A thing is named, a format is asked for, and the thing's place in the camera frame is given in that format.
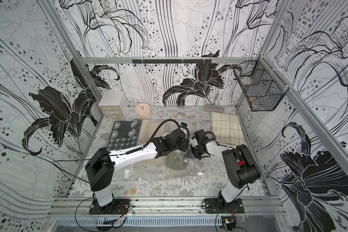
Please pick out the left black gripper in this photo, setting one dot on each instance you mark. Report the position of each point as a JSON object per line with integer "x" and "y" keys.
{"x": 183, "y": 147}

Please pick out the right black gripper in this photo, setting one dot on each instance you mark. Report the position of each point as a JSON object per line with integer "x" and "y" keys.
{"x": 195, "y": 150}

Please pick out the cream checked cloth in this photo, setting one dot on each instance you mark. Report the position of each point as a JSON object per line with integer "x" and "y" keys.
{"x": 227, "y": 128}

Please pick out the clear plastic vacuum bag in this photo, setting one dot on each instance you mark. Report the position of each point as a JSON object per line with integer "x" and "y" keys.
{"x": 156, "y": 169}

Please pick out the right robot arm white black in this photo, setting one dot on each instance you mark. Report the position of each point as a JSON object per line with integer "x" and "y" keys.
{"x": 240, "y": 165}

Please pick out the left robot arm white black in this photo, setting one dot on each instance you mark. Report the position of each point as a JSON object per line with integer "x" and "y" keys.
{"x": 100, "y": 168}

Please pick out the beige fluffy scarf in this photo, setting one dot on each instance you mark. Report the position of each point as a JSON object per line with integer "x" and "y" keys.
{"x": 146, "y": 130}

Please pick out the black white patterned scarf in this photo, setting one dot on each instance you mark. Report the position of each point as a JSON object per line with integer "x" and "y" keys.
{"x": 124, "y": 135}

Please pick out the green knitted cloth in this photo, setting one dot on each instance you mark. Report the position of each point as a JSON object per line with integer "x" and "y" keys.
{"x": 177, "y": 160}

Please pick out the grey flat sponge block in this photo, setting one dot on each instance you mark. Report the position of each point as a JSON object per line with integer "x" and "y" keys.
{"x": 214, "y": 108}

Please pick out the peach round alarm clock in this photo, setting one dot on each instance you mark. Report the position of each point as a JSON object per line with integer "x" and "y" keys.
{"x": 143, "y": 110}

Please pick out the white mini drawer unit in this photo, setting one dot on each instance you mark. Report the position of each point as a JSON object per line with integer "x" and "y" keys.
{"x": 114, "y": 104}

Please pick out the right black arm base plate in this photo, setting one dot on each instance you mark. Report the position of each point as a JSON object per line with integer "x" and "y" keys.
{"x": 216, "y": 206}

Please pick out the black wire wall basket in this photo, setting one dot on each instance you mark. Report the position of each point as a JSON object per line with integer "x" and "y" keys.
{"x": 260, "y": 89}

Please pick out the white cable duct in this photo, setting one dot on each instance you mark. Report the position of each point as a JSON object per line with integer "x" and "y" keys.
{"x": 142, "y": 221}

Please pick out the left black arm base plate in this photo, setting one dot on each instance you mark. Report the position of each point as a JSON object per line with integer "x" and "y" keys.
{"x": 116, "y": 207}

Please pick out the black wall rail strip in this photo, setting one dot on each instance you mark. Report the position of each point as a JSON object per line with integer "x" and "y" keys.
{"x": 174, "y": 61}

